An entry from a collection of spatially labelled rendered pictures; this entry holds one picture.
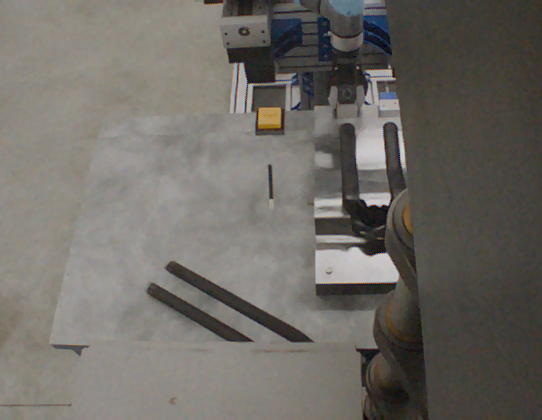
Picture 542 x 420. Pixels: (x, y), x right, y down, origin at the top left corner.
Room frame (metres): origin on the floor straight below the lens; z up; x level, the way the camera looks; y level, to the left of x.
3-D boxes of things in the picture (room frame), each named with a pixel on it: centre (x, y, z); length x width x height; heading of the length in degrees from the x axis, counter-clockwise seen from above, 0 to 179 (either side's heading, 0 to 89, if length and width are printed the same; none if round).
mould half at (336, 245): (0.82, -0.25, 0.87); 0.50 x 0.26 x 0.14; 169
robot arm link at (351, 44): (1.08, -0.25, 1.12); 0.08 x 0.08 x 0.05
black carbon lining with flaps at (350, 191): (0.83, -0.26, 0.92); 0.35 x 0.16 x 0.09; 169
